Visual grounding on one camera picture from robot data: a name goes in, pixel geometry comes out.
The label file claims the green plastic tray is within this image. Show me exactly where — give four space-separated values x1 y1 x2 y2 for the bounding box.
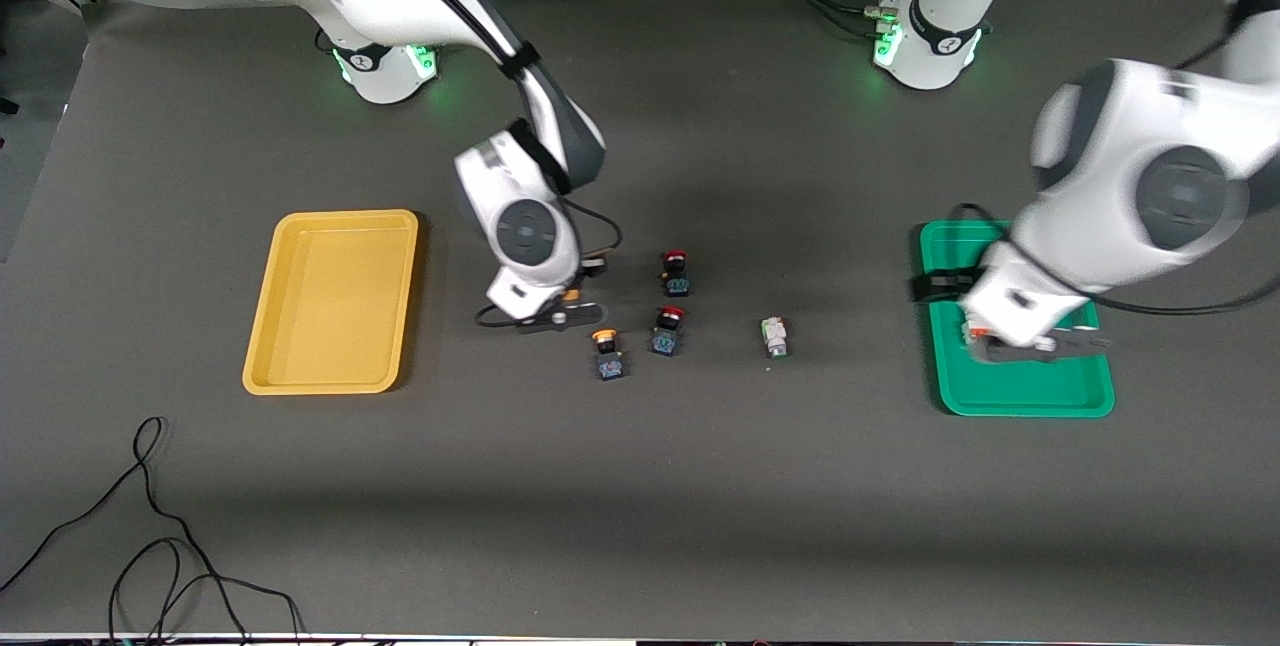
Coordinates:
919 220 1116 418

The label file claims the dark grey table mat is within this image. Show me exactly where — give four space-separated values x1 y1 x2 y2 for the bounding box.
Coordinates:
0 0 1280 639

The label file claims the yellow plastic tray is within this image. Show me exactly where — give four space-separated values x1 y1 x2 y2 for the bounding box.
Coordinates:
242 209 420 396

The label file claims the thin black loose cable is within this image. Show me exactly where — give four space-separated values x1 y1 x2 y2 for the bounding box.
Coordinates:
0 416 304 642

